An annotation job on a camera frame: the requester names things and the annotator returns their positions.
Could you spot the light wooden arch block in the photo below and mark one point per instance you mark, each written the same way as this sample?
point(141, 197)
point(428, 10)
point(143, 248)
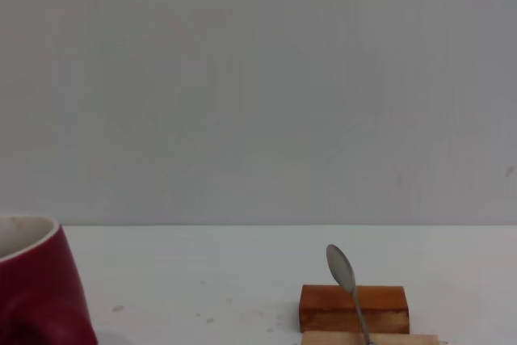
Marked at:
point(331, 339)

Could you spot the red ceramic mug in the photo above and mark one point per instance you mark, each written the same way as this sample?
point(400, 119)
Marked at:
point(44, 288)

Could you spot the dark orange wooden block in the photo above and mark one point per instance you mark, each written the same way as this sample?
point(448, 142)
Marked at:
point(323, 308)

